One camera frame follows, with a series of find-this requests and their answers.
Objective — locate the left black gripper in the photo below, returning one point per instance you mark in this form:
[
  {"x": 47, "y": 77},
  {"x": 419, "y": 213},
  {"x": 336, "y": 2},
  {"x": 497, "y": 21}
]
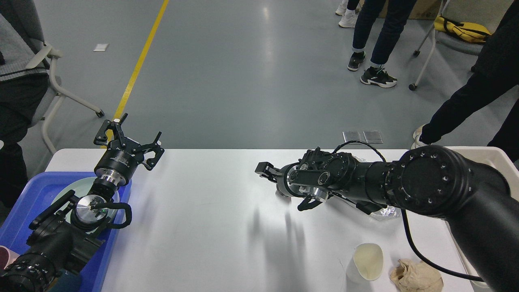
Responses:
[{"x": 117, "y": 164}]

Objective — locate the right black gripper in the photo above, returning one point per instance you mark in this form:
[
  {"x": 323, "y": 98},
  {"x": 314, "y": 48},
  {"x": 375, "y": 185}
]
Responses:
[{"x": 280, "y": 177}]

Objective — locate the green plate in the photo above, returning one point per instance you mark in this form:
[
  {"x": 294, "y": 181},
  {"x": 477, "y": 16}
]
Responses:
[{"x": 77, "y": 186}]

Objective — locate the dark teal mug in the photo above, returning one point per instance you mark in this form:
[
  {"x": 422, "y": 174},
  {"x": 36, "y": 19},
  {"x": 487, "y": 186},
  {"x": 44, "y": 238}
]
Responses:
[{"x": 67, "y": 282}]

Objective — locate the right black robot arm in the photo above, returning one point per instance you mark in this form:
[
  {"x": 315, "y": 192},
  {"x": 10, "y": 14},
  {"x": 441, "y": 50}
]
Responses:
[{"x": 474, "y": 198}]

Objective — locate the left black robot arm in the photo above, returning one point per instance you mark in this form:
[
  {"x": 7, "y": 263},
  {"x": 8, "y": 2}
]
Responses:
[{"x": 65, "y": 236}]

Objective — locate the left floor plate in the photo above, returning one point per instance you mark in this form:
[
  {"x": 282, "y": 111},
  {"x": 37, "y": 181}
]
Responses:
[{"x": 353, "y": 136}]

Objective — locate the floor plate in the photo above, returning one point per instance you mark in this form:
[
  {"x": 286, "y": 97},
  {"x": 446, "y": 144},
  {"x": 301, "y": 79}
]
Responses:
[
  {"x": 353, "y": 136},
  {"x": 373, "y": 137}
]

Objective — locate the right floor plate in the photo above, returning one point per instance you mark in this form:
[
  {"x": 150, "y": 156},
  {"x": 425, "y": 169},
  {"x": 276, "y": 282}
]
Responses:
[{"x": 373, "y": 137}]

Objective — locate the seated person grey sweater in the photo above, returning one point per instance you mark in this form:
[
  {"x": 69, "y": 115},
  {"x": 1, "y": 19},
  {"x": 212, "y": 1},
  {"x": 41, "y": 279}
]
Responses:
[{"x": 21, "y": 91}]

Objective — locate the rear foil tray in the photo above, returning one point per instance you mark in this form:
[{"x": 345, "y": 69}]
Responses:
[{"x": 389, "y": 211}]

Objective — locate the white paper cup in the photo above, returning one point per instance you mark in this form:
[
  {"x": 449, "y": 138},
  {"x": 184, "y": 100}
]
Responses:
[{"x": 366, "y": 264}]

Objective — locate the left grey office chair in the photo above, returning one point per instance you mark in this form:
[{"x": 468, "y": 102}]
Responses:
[{"x": 46, "y": 56}]

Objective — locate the pink mug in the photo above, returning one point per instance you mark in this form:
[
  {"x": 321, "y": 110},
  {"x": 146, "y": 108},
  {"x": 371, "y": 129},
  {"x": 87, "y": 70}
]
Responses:
[{"x": 7, "y": 257}]

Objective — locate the crumpled brown paper bag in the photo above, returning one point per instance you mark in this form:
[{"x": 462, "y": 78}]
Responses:
[{"x": 412, "y": 276}]

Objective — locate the person with white shoes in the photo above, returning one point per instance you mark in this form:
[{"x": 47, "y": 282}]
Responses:
[{"x": 347, "y": 9}]

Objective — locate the person with black sneakers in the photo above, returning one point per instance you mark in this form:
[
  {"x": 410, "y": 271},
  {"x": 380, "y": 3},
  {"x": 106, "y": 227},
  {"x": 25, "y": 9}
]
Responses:
[{"x": 398, "y": 12}]

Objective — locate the beige plastic bin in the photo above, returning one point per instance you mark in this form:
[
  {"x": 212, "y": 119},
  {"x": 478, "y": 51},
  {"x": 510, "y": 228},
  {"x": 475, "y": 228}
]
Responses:
[{"x": 497, "y": 159}]

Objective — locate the cardboard box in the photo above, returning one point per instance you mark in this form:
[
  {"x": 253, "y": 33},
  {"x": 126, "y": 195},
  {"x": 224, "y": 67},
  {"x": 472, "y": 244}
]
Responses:
[{"x": 425, "y": 10}]

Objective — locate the yellow bag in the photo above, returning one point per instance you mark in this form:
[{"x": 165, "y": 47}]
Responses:
[{"x": 466, "y": 31}]

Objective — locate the person with beige sneakers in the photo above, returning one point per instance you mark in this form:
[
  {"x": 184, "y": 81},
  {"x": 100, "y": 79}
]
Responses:
[{"x": 496, "y": 72}]

